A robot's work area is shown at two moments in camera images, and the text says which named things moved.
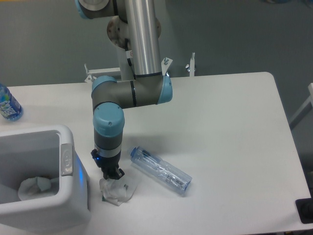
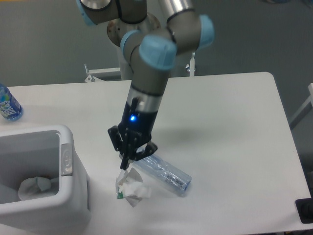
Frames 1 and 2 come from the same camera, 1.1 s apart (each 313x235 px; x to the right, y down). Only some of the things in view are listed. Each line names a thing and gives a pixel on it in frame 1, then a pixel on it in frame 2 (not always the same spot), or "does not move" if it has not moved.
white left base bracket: (90, 78) does not move
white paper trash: (117, 191) to (133, 188)
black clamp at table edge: (304, 206) does not move
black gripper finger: (101, 161) to (119, 145)
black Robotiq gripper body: (109, 165) to (136, 125)
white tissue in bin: (36, 187) does not move
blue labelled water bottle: (10, 106) does not move
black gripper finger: (121, 173) to (151, 148)
